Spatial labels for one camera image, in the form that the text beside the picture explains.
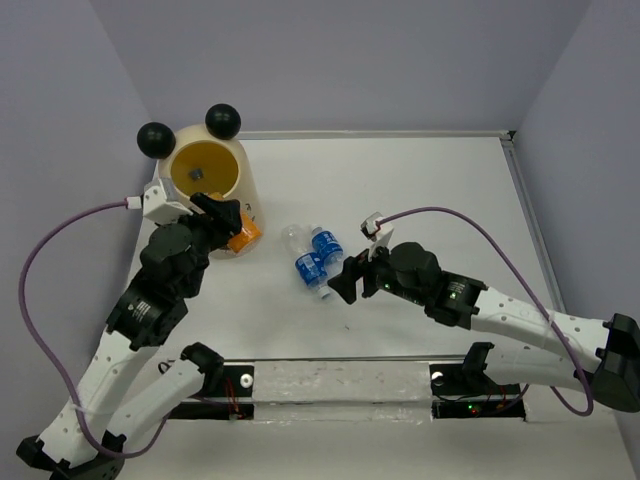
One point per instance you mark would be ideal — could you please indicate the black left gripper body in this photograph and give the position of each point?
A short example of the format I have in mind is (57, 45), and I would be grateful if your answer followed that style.
(212, 237)

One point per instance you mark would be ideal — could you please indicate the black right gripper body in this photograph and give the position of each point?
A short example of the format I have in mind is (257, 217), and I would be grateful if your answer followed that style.
(379, 274)

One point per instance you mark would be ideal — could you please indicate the orange juice bottle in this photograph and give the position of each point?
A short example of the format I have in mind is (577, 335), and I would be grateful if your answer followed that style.
(249, 234)

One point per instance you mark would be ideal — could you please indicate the white-cap blue-label water bottle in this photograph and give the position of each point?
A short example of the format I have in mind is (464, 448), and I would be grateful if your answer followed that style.
(312, 272)

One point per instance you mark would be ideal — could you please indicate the clear blue-label bottle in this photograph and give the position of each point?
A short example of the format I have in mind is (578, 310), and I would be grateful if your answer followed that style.
(300, 240)

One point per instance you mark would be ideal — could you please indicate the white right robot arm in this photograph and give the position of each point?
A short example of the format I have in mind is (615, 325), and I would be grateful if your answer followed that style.
(600, 357)

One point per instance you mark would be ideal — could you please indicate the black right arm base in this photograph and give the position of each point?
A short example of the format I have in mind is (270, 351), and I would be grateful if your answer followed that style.
(463, 390)

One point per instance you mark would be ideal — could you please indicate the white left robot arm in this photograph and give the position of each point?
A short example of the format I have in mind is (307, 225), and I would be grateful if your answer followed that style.
(94, 433)

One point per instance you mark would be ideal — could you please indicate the cream cat-print bin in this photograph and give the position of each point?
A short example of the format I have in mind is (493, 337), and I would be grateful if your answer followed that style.
(205, 158)

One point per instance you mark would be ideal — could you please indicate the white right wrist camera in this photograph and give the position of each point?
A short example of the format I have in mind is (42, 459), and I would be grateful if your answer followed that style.
(378, 231)

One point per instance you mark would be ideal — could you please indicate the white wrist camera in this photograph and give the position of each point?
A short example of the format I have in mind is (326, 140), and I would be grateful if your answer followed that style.
(159, 202)
(378, 231)

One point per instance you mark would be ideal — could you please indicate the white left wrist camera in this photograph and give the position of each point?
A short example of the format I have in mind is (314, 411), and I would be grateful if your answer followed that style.
(159, 202)

